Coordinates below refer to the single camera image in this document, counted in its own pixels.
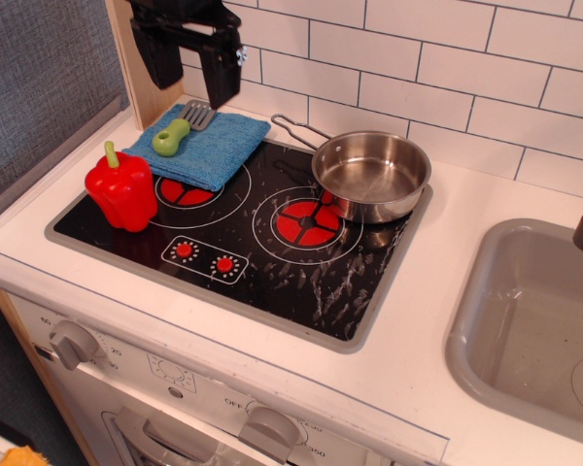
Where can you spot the grey right oven knob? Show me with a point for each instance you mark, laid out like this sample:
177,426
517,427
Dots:
270,433

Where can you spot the red toy bell pepper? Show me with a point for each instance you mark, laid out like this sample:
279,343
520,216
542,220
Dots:
122,186

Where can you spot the stainless steel frying pan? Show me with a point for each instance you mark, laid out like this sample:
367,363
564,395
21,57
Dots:
372,177

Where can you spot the blue folded cloth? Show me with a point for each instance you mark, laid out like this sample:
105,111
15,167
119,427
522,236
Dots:
207,159

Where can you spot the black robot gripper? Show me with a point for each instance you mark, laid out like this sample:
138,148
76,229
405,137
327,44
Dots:
159,28

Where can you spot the orange plush object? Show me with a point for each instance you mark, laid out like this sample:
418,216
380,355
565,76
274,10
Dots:
23,456

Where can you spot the light wooden side post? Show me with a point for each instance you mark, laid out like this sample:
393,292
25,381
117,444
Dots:
148,102

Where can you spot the grey plastic sink basin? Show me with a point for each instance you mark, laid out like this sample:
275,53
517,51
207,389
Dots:
516,344

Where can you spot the grey oven knob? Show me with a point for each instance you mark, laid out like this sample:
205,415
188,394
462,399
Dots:
72,344
270,433

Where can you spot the black toy stove top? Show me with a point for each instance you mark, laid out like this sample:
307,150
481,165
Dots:
266,246

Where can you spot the white toy oven front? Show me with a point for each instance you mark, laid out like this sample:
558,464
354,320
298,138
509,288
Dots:
121,376

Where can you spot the grey oven door handle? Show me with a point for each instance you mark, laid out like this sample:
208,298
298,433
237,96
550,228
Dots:
163,440

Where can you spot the grey left oven knob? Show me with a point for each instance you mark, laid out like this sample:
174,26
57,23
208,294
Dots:
72,344

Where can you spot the green handled grey spatula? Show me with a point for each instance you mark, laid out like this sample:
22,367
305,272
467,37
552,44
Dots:
196,115

